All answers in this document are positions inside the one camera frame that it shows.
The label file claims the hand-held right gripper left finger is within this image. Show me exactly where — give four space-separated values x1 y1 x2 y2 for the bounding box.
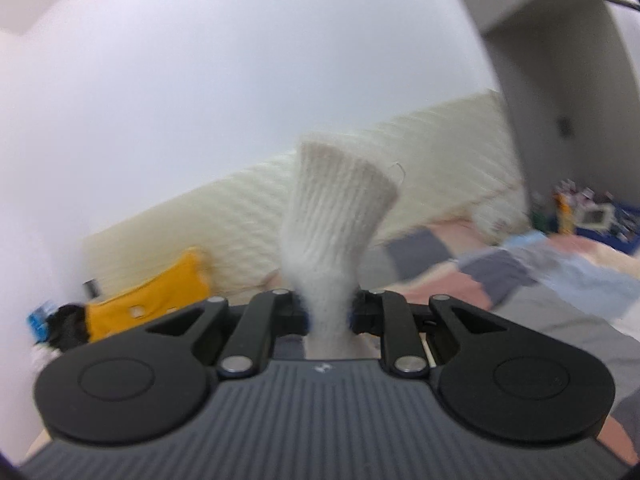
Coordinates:
145 287 313 380

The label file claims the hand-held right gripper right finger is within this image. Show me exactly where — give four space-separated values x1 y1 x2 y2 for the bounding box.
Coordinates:
347 287 507 380

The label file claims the white fuzzy sock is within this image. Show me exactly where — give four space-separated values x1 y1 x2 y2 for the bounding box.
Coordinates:
277 132 403 361

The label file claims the checkered pillow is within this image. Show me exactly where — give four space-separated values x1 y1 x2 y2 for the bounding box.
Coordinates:
382 217 483 281

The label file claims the cream quilted headboard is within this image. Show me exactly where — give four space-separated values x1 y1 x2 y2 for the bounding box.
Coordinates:
82 89 528 306

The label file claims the yellow crown pillow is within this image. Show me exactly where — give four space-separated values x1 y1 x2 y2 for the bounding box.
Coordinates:
85 247 213 343

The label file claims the checkered duvet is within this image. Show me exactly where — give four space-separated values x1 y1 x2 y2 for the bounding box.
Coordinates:
360 220 640 466

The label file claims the black bag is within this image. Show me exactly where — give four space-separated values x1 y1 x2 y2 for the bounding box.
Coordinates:
47 302 93 353

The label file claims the blue packet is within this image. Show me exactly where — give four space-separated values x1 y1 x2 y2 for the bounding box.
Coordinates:
27 300 56 346

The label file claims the blue tray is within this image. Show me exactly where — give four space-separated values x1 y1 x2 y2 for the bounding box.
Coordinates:
607 202 640 253

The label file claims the grey wardrobe cabinet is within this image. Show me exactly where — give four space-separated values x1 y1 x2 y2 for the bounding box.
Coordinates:
440 0 640 211

